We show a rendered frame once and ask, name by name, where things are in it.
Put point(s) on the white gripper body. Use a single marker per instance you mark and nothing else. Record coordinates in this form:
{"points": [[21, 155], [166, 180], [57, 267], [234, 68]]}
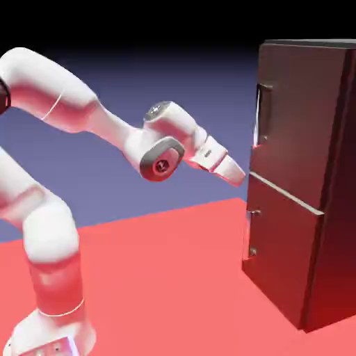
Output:
{"points": [[231, 170]]}

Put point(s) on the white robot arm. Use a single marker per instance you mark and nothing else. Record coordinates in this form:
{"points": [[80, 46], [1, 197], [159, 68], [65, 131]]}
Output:
{"points": [[69, 94]]}

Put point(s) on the tall dark cabinet door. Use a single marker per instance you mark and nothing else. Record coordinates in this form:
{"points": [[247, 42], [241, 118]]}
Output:
{"points": [[300, 125]]}

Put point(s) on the short dark cabinet door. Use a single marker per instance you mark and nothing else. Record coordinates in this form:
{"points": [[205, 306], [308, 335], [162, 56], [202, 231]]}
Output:
{"points": [[281, 250]]}

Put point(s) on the dark wooden cabinet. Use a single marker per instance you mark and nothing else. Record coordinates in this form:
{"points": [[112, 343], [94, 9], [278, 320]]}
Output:
{"points": [[331, 194]]}

